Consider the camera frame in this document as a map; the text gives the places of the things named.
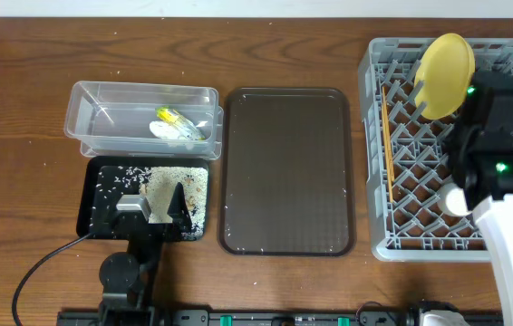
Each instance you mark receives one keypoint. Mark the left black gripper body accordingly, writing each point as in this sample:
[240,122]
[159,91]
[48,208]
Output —
[156,227]

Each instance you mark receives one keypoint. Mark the small white cup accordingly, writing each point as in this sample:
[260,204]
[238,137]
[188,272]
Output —
[452,201]

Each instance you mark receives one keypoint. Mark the white tissue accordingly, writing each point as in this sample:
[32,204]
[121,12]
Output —
[163,130]

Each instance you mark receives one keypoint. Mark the green yellow snack wrapper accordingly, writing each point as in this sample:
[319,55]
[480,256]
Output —
[183,125]

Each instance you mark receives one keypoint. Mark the yellow plate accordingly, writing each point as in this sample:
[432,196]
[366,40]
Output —
[444,73]

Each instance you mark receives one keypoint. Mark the wooden chopstick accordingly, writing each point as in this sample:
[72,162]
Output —
[387,145]

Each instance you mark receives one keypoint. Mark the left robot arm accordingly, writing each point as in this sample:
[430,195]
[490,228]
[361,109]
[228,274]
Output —
[128,277]

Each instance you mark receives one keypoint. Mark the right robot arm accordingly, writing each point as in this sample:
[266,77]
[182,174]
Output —
[494,219]

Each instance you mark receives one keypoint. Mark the grey dishwasher rack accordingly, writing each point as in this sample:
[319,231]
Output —
[412,229]

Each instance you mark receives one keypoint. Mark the pile of rice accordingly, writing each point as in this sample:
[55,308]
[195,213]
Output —
[157,185]

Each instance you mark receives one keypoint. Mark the black plastic tray bin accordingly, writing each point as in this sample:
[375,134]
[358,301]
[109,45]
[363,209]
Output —
[98,162]

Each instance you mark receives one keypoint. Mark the clear plastic bin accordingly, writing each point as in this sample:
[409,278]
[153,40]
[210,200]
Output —
[113,118]

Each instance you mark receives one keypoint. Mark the dark brown serving tray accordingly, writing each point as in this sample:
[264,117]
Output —
[287,173]

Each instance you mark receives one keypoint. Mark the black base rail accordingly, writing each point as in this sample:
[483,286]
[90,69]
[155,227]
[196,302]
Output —
[204,318]

